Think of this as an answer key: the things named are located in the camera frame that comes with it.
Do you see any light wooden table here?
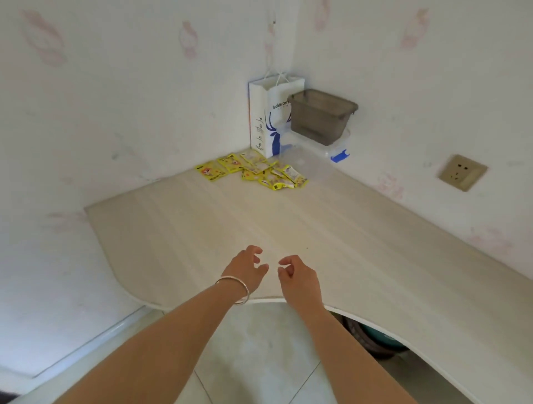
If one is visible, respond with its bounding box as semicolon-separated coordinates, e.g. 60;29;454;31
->
84;148;533;404

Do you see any white paper bag blue deer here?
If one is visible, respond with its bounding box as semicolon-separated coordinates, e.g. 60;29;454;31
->
248;73;306;159

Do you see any grey translucent plastic box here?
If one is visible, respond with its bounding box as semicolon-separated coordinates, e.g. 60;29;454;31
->
287;88;359;147

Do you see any person's left forearm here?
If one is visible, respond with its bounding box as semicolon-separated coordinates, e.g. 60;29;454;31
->
54;282;247;404

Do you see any clear plastic storage box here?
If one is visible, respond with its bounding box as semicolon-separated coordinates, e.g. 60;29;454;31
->
276;123;352;184

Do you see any person's left hand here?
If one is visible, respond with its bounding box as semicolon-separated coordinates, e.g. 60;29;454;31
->
220;245;270;299

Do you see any brown round container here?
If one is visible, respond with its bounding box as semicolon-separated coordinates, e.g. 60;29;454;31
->
341;312;411;361

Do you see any beige wall fixture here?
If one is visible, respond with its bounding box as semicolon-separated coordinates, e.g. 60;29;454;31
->
438;154;489;192

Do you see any person's right hand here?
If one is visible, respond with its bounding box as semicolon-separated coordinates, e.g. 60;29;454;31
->
278;254;324;311

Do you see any person's right forearm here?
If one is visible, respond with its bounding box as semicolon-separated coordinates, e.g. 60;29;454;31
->
298;301;417;404

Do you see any silver bracelet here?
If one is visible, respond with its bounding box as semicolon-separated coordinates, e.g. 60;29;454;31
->
214;276;250;306

